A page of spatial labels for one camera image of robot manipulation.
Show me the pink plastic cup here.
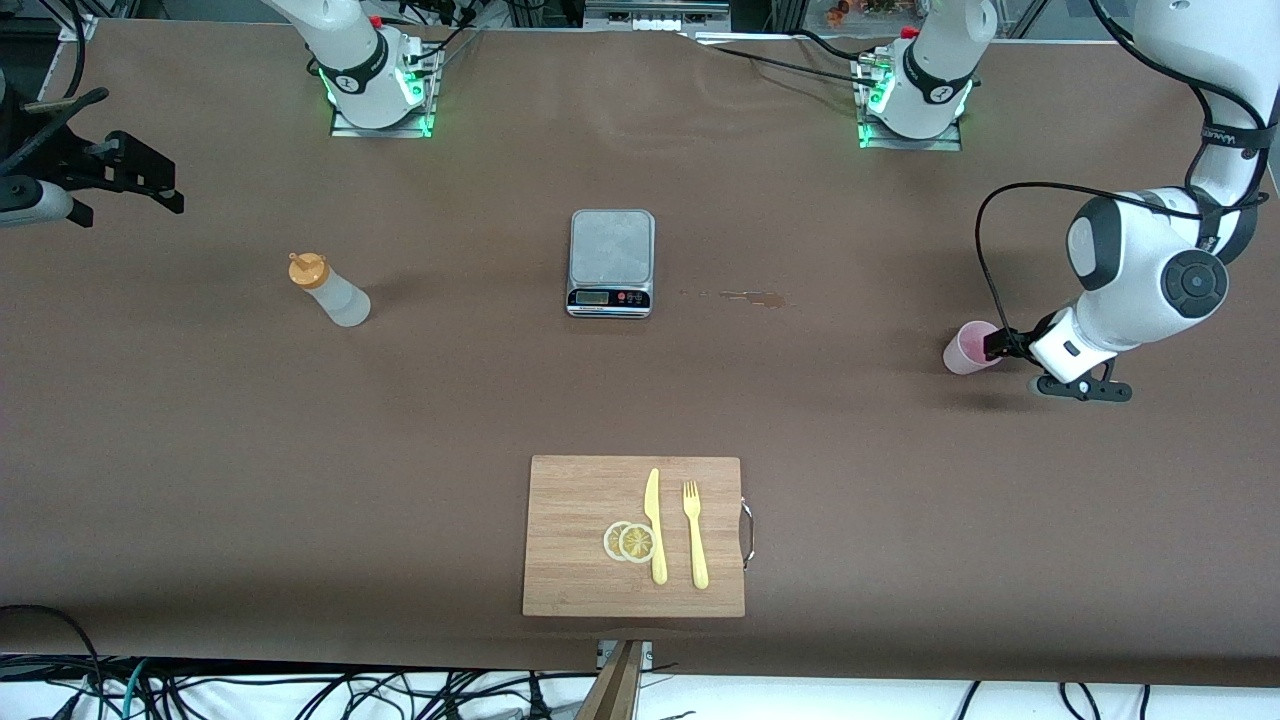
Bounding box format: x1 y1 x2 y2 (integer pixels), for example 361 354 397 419
942 320 1004 377

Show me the clear sauce bottle orange cap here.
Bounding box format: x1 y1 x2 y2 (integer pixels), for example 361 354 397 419
288 252 372 329

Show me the brown table cover mat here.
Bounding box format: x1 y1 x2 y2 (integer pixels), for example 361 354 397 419
0 20 1280 689

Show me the yellow plastic fork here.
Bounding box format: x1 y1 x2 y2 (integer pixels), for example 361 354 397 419
682 480 710 590

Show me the yellow plastic knife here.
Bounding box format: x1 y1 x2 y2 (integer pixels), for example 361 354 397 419
643 467 669 586

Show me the silver digital kitchen scale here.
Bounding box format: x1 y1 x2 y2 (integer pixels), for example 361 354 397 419
566 208 657 320

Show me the wooden cutting board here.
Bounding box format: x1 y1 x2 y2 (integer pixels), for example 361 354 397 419
521 455 756 619

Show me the white power strip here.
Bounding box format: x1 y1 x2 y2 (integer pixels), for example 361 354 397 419
583 0 733 36

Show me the wooden beam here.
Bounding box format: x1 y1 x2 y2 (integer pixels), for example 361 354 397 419
575 640 646 720

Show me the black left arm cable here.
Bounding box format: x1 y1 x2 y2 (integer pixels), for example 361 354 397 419
975 180 1271 336

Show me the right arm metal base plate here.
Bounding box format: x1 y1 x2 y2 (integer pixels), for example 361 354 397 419
330 30 436 139

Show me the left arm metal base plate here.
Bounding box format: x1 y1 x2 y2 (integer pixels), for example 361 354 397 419
855 50 963 151

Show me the black base cable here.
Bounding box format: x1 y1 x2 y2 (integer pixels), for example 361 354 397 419
690 28 886 91

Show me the teal floor cable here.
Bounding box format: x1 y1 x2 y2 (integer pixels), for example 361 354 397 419
118 658 151 720

